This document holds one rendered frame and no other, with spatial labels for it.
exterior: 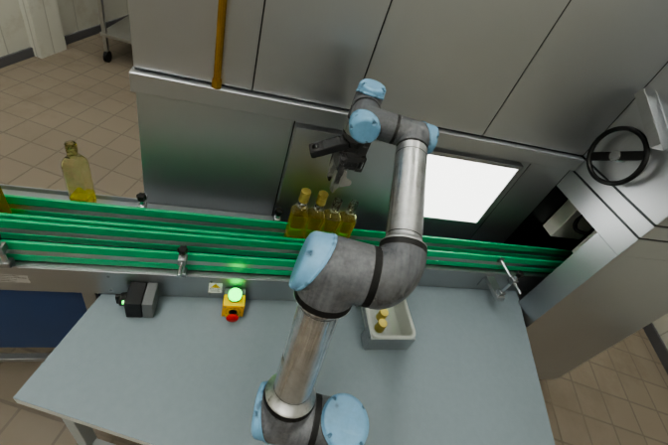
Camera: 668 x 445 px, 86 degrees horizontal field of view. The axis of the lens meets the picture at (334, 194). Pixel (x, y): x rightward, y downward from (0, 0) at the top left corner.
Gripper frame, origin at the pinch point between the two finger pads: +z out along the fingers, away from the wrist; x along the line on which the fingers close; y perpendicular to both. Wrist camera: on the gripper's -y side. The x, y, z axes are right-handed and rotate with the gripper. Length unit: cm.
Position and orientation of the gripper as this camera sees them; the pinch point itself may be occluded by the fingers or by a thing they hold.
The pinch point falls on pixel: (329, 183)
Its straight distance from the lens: 114.4
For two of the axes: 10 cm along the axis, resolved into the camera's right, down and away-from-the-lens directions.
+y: 9.4, 0.9, 3.2
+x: -1.7, -6.9, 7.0
